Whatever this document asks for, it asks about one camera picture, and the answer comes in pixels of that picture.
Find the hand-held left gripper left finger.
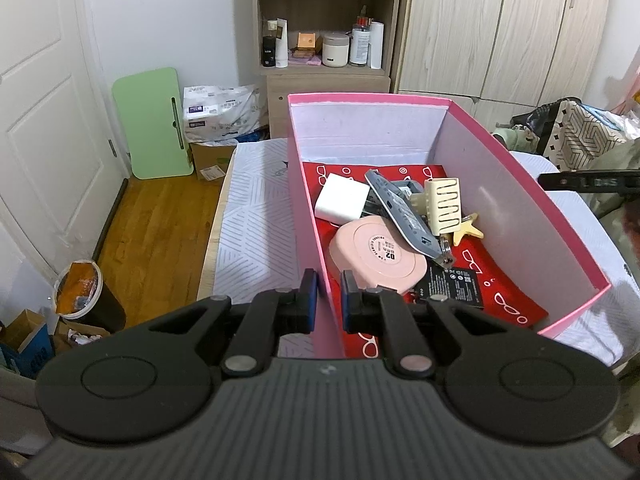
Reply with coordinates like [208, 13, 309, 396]
[145, 268, 319, 380]

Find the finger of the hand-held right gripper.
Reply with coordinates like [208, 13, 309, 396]
[537, 169, 640, 197]

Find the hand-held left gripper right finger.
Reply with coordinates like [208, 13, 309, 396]
[340, 269, 501, 380]

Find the pink round case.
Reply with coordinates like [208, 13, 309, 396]
[328, 216, 428, 296]

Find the pink cardboard box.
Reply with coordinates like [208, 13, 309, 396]
[286, 92, 612, 361]

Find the grey labelled device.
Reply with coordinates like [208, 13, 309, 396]
[390, 180, 427, 202]
[365, 170, 437, 261]

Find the white charger plug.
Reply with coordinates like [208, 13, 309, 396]
[315, 173, 371, 224]

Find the black battery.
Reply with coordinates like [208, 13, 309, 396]
[414, 262, 486, 311]

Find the cream claw hair clip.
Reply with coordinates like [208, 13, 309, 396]
[410, 177, 463, 237]

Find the geometric patterned bag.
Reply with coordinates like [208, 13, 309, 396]
[547, 100, 630, 171]

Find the black bag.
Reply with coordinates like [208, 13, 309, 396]
[510, 97, 583, 153]

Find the green cloth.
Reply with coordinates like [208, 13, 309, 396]
[492, 127, 540, 152]

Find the yellow star hair clip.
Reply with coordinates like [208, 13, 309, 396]
[451, 212, 485, 247]

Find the red printed box liner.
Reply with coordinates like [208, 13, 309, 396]
[302, 161, 550, 359]

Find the brown cardboard box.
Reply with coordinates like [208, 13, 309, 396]
[189, 140, 238, 181]

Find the wooden wardrobe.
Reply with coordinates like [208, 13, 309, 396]
[392, 0, 617, 131]

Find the white plastic package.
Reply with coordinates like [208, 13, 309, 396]
[182, 84, 268, 143]

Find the wooden shelf cabinet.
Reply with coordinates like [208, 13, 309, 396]
[256, 0, 406, 140]

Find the black trash bin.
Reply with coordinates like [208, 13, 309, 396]
[52, 260, 127, 333]

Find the green folding board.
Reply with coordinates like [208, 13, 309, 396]
[111, 67, 195, 180]

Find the white jar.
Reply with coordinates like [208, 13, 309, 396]
[321, 32, 350, 68]

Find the plain white bottle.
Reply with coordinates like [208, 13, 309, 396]
[369, 21, 385, 70]

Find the white tube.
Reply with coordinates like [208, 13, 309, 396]
[274, 19, 290, 68]

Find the red-capped white bottle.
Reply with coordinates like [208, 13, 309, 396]
[350, 16, 371, 66]

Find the blue cardboard box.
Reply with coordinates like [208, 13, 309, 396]
[0, 309, 57, 380]

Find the white door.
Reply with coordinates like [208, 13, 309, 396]
[0, 0, 128, 311]

